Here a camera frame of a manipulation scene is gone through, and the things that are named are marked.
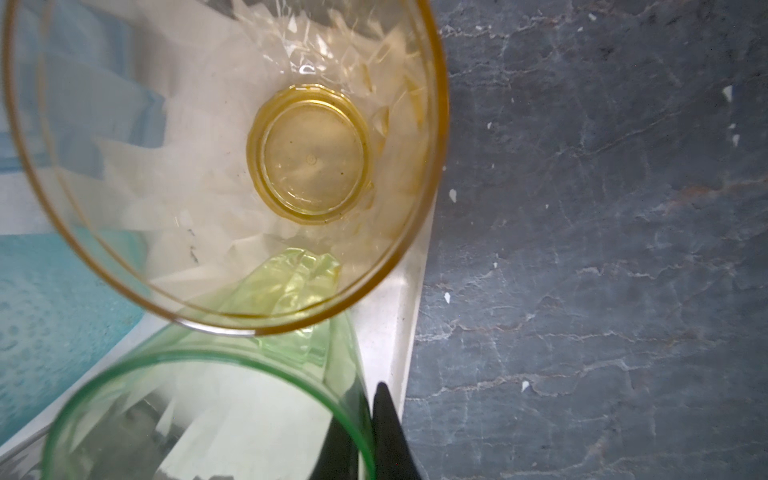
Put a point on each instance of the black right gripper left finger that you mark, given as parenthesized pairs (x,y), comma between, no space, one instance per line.
(338,458)

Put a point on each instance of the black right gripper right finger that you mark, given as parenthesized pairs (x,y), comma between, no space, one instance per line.
(393,458)

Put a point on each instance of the short green plastic cup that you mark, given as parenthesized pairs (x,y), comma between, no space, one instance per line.
(192,405)

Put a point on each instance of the beige plastic tray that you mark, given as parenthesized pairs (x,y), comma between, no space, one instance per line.
(384,321)

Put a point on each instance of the short amber plastic cup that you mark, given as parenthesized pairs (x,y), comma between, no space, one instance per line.
(303,150)

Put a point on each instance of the teal plastic cup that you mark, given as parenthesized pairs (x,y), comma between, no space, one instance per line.
(58,319)

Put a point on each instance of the blue plastic cup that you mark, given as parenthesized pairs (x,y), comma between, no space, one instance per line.
(75,68)

